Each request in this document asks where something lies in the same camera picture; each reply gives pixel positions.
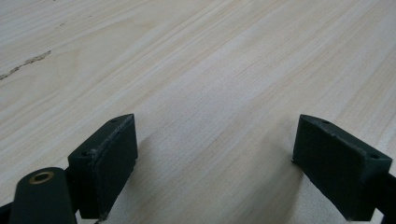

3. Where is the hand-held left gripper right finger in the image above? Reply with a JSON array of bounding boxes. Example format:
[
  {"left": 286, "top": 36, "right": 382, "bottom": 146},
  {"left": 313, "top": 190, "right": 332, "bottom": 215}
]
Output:
[{"left": 291, "top": 113, "right": 393, "bottom": 222}]

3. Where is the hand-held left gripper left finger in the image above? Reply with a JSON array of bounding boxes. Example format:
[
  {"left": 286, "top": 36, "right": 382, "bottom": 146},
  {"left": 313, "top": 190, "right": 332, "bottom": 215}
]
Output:
[{"left": 66, "top": 113, "right": 139, "bottom": 220}]

